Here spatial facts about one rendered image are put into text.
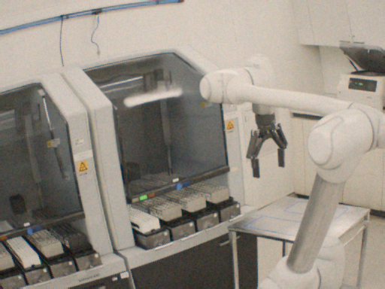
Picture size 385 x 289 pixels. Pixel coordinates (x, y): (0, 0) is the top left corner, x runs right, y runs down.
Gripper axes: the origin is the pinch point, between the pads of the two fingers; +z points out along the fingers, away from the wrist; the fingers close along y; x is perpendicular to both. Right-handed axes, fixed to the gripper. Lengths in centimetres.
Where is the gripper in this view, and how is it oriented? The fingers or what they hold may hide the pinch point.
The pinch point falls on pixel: (269, 168)
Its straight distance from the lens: 188.5
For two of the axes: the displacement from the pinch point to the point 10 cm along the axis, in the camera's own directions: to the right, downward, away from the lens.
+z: 1.1, 9.7, 2.3
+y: 7.8, -2.3, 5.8
